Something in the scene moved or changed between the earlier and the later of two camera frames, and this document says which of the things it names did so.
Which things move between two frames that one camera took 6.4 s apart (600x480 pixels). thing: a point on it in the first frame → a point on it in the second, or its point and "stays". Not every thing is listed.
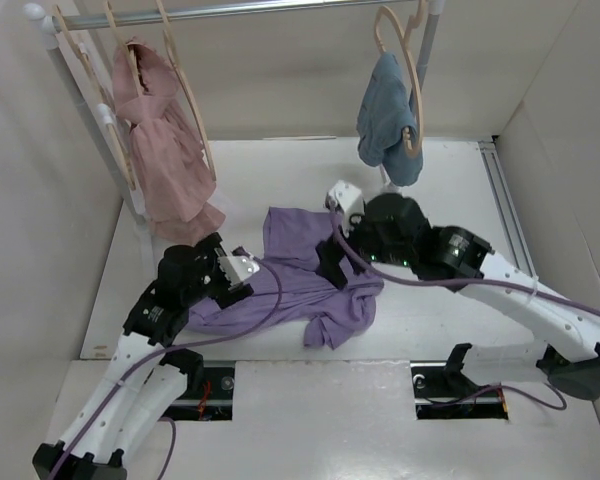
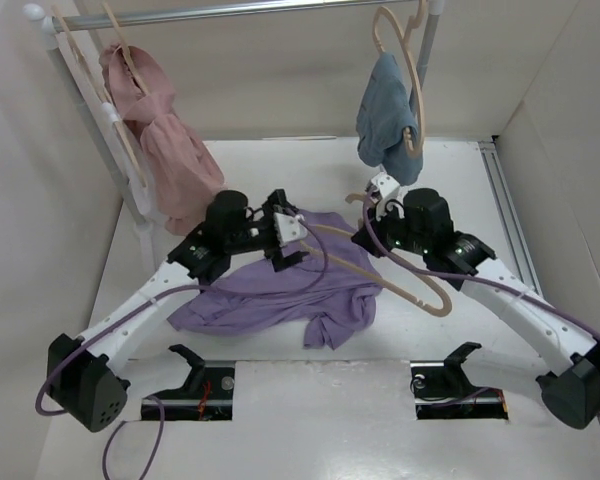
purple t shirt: (291, 287) stays
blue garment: (385, 111) stays
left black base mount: (212, 401) stays
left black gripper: (211, 249) → (269, 209)
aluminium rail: (523, 259) stays
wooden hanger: (190, 92) → (336, 229)
